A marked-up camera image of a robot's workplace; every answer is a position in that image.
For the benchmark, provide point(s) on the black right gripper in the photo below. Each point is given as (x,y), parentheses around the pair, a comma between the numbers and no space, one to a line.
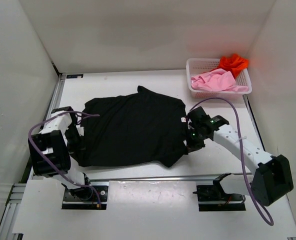
(192,146)

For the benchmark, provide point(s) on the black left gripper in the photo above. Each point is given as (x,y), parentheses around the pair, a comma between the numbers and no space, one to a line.
(74,149)

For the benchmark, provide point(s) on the black t shirt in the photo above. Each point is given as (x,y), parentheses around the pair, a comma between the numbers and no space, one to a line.
(133,129)

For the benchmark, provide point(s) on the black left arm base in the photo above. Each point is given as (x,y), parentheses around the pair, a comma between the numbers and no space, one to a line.
(86,199)

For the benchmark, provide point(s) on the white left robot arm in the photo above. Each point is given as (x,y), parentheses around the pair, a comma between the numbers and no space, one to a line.
(57,147)

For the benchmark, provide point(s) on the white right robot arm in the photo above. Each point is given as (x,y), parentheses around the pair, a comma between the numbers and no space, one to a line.
(271,176)

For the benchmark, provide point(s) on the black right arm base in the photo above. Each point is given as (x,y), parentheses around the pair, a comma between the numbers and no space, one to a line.
(212,198)

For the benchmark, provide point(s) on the pink t shirt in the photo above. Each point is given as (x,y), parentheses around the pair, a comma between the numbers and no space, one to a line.
(218,80)

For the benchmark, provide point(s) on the white plastic laundry basket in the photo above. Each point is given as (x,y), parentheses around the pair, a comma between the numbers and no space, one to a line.
(195,66)

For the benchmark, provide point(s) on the blue label sticker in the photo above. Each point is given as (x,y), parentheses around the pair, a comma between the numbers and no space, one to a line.
(74,76)

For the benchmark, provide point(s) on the orange t shirt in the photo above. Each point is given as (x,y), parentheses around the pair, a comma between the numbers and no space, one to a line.
(234,64)

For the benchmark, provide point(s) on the aluminium table edge rail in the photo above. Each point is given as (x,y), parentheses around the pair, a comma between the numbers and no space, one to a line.
(145,175)

